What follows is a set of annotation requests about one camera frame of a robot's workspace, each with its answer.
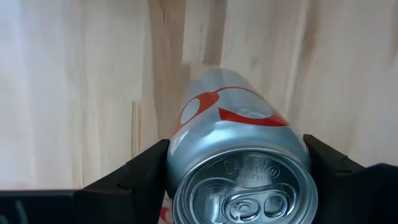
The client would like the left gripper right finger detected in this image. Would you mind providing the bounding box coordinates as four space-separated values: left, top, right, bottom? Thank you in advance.
303 134 398 224

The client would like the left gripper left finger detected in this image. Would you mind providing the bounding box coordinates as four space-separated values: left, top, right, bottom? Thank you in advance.
0 139 174 224

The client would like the silver diet cola can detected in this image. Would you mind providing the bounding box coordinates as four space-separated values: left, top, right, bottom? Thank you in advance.
157 193 174 224
164 67 319 224

